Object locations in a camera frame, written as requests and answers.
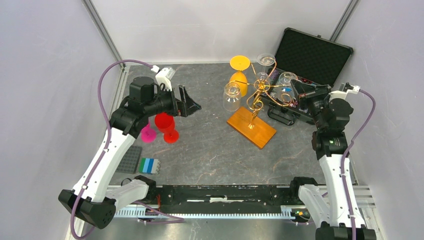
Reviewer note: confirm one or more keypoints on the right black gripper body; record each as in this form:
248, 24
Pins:
314, 99

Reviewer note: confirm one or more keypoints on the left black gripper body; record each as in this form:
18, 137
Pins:
175, 107

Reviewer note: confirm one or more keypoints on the clear textured glass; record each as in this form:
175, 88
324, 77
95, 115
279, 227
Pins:
285, 93

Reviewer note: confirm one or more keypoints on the red wine glass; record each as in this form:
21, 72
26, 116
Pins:
165, 123

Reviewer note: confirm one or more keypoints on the pink wine glass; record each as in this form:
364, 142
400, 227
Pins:
148, 134

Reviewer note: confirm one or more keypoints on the gold wire glass rack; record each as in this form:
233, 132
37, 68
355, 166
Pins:
245, 120

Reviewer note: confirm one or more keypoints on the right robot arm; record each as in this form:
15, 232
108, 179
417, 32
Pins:
336, 215

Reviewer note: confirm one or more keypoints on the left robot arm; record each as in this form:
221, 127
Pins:
90, 200

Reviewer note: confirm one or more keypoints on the yellow wine glass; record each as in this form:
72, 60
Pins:
240, 63

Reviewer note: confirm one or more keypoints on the black poker chip case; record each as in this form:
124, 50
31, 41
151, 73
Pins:
313, 59

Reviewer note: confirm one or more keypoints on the clear glass front left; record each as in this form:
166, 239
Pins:
232, 97

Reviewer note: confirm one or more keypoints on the clear glass back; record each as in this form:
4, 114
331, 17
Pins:
265, 60

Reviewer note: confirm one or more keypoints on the green blue lego block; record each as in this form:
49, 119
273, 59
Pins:
149, 166

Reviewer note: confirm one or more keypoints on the grey lego baseplate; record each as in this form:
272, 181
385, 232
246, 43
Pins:
130, 161

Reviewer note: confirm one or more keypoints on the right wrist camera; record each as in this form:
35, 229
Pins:
344, 90

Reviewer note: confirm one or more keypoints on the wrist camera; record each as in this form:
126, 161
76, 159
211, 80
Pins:
164, 76
344, 90

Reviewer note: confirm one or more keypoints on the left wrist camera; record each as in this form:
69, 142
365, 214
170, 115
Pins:
164, 76

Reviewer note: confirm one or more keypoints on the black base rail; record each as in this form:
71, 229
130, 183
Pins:
226, 201

